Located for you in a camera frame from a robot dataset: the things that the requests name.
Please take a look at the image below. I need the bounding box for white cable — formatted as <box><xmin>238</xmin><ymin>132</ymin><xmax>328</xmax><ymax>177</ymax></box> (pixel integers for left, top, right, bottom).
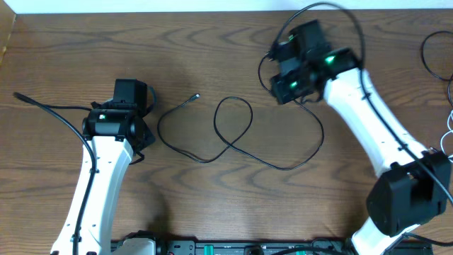
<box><xmin>440</xmin><ymin>109</ymin><xmax>453</xmax><ymax>164</ymax></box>

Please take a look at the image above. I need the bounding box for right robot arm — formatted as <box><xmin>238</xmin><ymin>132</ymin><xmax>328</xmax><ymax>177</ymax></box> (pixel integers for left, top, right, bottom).
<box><xmin>269</xmin><ymin>21</ymin><xmax>451</xmax><ymax>254</ymax></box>

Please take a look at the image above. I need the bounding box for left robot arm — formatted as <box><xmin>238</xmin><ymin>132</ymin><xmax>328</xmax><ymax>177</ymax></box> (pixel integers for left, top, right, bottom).
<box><xmin>50</xmin><ymin>79</ymin><xmax>156</xmax><ymax>254</ymax></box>

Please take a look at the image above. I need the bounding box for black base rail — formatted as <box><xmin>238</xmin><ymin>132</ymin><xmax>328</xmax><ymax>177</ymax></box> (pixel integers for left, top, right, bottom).
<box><xmin>111</xmin><ymin>229</ymin><xmax>435</xmax><ymax>255</ymax></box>

